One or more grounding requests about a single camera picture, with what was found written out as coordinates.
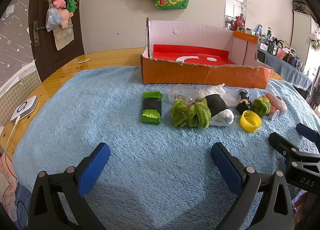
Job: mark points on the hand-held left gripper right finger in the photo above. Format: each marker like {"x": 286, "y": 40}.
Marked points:
{"x": 225, "y": 167}

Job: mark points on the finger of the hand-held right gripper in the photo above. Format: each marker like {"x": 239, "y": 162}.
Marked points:
{"x": 280, "y": 142}
{"x": 306, "y": 131}

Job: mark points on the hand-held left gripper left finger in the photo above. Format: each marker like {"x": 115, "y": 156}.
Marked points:
{"x": 93, "y": 167}

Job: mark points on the small yellow pink toy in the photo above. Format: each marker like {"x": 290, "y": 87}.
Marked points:
{"x": 271, "y": 112}

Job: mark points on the yellow bottle cap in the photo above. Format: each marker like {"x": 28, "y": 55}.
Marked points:
{"x": 246, "y": 125}

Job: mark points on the pink toy camera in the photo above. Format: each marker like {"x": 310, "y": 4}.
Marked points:
{"x": 276, "y": 102}

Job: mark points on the small green fuzzy ball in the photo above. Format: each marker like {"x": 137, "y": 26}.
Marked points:
{"x": 261, "y": 106}

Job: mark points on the small dark-haired figurine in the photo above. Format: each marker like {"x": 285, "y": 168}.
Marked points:
{"x": 243, "y": 106}

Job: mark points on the black white sock roll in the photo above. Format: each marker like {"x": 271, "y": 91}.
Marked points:
{"x": 216, "y": 105}

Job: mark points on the clear round plastic lid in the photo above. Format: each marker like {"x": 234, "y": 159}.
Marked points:
{"x": 231, "y": 97}

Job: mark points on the large green fuzzy scrunchie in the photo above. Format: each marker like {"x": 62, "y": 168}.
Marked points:
{"x": 182, "y": 115}

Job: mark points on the green foil packet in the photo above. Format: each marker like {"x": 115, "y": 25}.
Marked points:
{"x": 150, "y": 117}

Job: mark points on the clear plastic container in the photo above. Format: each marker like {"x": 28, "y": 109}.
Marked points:
{"x": 180, "y": 92}

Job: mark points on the orange cardboard box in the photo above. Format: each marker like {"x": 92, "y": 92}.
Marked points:
{"x": 200, "y": 76}

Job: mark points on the person's right hand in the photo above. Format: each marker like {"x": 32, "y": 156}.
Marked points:
{"x": 300, "y": 210}

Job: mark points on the blue fluffy towel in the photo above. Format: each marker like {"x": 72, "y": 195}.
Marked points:
{"x": 100, "y": 110}

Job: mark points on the cloth covered side table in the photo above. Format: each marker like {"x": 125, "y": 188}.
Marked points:
{"x": 282, "y": 67}

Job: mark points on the pink cloth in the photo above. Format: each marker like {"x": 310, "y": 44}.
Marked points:
{"x": 7, "y": 190}

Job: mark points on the green hanging toy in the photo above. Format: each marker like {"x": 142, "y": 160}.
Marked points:
{"x": 315, "y": 42}

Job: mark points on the white flat device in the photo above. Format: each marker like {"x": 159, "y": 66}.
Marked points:
{"x": 23, "y": 108}

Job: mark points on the clutter of bottles and boxes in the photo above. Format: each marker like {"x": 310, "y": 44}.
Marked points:
{"x": 272, "y": 42}

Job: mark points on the small wooden tag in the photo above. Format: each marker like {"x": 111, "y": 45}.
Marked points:
{"x": 83, "y": 60}

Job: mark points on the dark patterned cloth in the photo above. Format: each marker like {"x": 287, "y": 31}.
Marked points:
{"x": 305, "y": 7}

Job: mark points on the dark brown door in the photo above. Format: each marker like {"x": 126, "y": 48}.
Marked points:
{"x": 42, "y": 52}

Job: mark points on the clear plastic bag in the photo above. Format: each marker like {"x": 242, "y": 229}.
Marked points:
{"x": 52, "y": 20}

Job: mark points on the pink plush toy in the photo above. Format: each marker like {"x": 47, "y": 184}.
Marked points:
{"x": 58, "y": 0}
{"x": 65, "y": 16}

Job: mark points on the green plush toy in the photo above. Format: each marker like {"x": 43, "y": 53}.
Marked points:
{"x": 71, "y": 5}

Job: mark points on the wall mirror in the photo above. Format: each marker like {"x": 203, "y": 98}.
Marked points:
{"x": 235, "y": 7}

